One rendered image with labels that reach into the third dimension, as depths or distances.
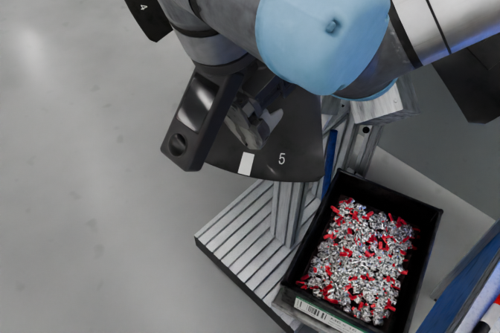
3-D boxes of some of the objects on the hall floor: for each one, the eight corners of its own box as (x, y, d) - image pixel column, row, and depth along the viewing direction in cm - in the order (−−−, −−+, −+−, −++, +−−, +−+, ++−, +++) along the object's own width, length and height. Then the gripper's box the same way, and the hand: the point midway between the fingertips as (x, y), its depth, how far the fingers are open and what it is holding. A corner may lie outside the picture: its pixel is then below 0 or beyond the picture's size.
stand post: (315, 197, 168) (390, -137, 79) (334, 210, 164) (434, -125, 75) (309, 204, 166) (377, -131, 77) (327, 218, 162) (422, -118, 73)
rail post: (434, 288, 145) (567, 142, 84) (445, 296, 143) (588, 152, 83) (428, 296, 143) (559, 153, 83) (440, 305, 141) (582, 164, 81)
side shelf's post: (356, 172, 176) (418, -14, 111) (364, 178, 174) (432, -8, 110) (350, 178, 174) (410, -8, 110) (359, 183, 172) (424, -2, 108)
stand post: (277, 235, 158) (299, 26, 87) (295, 250, 154) (335, 44, 83) (268, 243, 156) (285, 35, 85) (287, 259, 152) (321, 55, 81)
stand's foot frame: (304, 149, 183) (306, 137, 177) (397, 215, 163) (403, 204, 157) (196, 245, 155) (193, 235, 149) (292, 338, 135) (294, 331, 128)
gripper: (292, 21, 39) (310, 129, 58) (225, -16, 43) (262, 97, 62) (230, 85, 37) (269, 176, 56) (164, 41, 41) (222, 140, 60)
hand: (250, 146), depth 57 cm, fingers closed
